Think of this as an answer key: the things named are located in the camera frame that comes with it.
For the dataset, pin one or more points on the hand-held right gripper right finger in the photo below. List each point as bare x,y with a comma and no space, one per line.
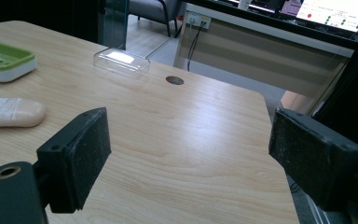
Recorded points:
313,158

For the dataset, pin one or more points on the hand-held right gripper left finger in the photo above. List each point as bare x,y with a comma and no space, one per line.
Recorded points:
74,161

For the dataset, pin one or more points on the beige soap bar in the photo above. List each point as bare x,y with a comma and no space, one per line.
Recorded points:
11,112

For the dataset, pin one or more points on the clear plastic lid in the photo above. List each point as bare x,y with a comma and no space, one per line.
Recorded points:
121,62

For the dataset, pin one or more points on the beige desk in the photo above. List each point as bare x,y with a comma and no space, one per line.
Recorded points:
261,53

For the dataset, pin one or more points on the green and white soap dish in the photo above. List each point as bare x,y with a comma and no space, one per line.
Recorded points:
3,60

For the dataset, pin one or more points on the glass panel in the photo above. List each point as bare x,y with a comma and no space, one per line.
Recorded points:
115,23

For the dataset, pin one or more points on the computer monitor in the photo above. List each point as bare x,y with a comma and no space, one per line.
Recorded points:
332,14

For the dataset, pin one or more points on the grey chair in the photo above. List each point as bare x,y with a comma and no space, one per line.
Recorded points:
155,11

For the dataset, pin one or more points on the wall power socket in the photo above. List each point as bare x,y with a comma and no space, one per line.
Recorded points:
198,20

